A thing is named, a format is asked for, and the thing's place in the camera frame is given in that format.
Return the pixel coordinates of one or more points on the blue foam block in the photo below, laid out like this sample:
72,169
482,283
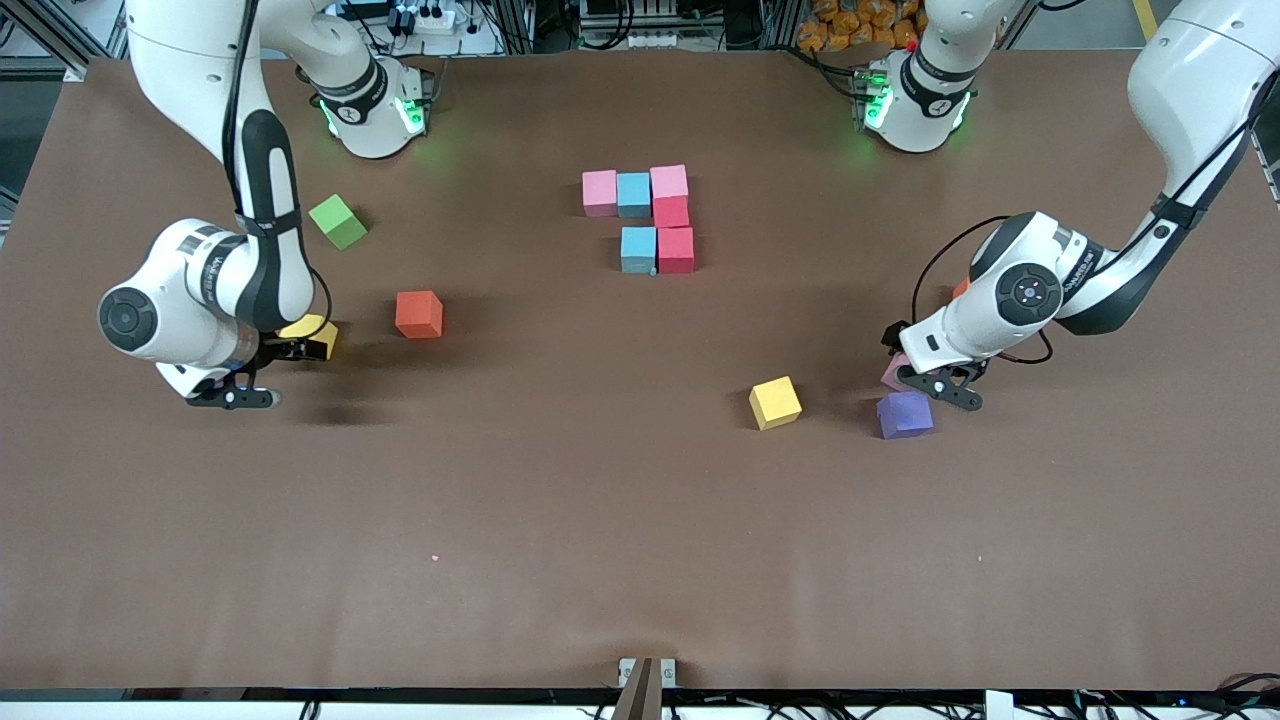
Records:
634,195
638,250

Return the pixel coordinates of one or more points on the red foam block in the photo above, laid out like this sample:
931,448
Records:
676,250
671,212

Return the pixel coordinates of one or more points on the orange snack bag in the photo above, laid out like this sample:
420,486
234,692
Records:
850,25

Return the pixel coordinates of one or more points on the yellow foam block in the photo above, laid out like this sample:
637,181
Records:
312,328
775,403

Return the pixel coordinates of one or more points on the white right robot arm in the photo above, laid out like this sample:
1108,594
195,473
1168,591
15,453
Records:
250,280

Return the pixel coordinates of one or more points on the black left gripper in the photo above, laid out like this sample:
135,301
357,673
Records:
893,335

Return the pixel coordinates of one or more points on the green foam block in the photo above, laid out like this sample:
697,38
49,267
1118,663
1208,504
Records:
338,222

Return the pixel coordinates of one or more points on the white power strip with plugs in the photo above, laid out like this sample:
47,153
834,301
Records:
430,18

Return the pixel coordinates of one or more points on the small white box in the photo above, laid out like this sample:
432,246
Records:
999,706

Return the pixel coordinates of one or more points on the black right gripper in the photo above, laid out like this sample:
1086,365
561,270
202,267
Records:
285,350

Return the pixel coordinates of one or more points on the brown paper table cover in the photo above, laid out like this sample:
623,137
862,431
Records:
600,520

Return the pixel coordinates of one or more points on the purple foam block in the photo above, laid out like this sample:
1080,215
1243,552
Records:
903,416

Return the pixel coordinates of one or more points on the pink foam block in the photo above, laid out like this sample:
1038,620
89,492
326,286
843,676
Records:
893,372
668,182
600,193

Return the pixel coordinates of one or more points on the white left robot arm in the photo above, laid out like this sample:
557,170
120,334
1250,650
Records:
1030,290

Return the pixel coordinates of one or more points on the metal mount bracket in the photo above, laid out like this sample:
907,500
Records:
645,690

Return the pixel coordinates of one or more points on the aluminium frame profile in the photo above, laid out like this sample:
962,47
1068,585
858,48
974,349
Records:
1225,45
60,55

